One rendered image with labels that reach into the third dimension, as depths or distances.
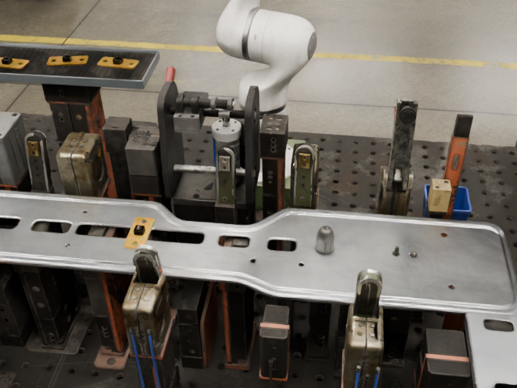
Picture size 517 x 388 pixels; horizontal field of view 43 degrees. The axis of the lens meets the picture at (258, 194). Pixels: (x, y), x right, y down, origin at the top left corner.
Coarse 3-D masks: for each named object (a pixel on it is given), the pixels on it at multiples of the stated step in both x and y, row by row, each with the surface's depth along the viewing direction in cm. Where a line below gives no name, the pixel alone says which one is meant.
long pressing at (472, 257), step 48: (0, 192) 130; (0, 240) 120; (48, 240) 119; (96, 240) 119; (288, 240) 119; (336, 240) 118; (384, 240) 118; (432, 240) 118; (480, 240) 118; (288, 288) 110; (336, 288) 109; (384, 288) 109; (432, 288) 109; (480, 288) 109
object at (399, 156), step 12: (396, 108) 115; (408, 108) 112; (396, 120) 116; (408, 120) 113; (396, 132) 117; (408, 132) 118; (396, 144) 118; (408, 144) 118; (396, 156) 120; (408, 156) 119; (408, 168) 120
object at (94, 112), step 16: (48, 96) 140; (64, 96) 140; (80, 96) 139; (96, 96) 145; (64, 112) 143; (80, 112) 142; (96, 112) 145; (64, 128) 145; (80, 128) 145; (96, 128) 146; (112, 176) 159; (112, 192) 160
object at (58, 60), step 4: (52, 56) 141; (56, 56) 141; (60, 56) 141; (64, 56) 139; (68, 56) 139; (72, 56) 141; (76, 56) 141; (80, 56) 141; (84, 56) 141; (48, 60) 140; (52, 60) 140; (56, 60) 140; (60, 60) 140; (64, 60) 139; (68, 60) 139; (72, 60) 140; (76, 60) 140; (84, 60) 140; (48, 64) 138; (52, 64) 138; (56, 64) 138; (60, 64) 138; (64, 64) 138; (68, 64) 138; (72, 64) 138; (76, 64) 138; (80, 64) 138; (84, 64) 139
